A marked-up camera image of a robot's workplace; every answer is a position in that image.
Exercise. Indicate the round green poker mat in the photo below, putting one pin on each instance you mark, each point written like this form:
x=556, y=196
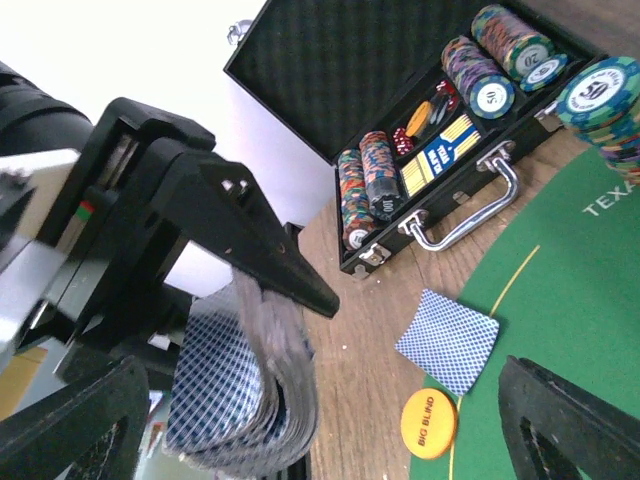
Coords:
x=563, y=282

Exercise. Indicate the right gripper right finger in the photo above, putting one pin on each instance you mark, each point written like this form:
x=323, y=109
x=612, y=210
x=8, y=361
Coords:
x=554, y=429

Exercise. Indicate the red dice in case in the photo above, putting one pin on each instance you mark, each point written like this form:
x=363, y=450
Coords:
x=402, y=142

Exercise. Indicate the black poker set case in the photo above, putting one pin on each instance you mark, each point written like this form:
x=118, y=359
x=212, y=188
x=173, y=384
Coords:
x=333, y=71

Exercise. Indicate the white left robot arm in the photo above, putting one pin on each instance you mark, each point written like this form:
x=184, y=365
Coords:
x=41, y=139

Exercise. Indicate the poker chip stack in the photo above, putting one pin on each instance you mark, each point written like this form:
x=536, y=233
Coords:
x=600, y=106

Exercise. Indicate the orange button in case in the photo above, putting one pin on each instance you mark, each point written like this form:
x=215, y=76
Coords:
x=419, y=119

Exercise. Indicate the deck of grey cards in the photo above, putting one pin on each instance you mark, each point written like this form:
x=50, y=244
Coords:
x=244, y=398

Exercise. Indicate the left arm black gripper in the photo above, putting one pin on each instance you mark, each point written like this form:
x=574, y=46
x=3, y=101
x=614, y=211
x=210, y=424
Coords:
x=147, y=182

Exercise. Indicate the chrome case handle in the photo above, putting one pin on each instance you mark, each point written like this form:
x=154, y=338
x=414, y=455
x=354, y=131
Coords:
x=498, y=162

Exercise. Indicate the dealt blue patterned card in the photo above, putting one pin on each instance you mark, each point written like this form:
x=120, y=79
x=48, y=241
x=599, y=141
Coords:
x=450, y=342

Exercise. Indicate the blue card deck box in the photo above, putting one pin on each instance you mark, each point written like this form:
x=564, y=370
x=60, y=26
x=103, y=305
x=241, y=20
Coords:
x=454, y=142

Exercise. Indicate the stack of poker chips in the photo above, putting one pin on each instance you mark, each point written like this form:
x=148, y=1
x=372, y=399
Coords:
x=526, y=55

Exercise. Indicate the chip row in case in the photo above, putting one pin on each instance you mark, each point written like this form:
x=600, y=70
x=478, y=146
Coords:
x=380, y=175
x=478, y=78
x=357, y=219

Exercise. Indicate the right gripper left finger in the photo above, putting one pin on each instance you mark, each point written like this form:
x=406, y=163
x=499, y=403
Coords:
x=90, y=429

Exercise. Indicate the orange big blind button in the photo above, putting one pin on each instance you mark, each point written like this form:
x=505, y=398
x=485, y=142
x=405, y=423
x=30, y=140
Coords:
x=429, y=423

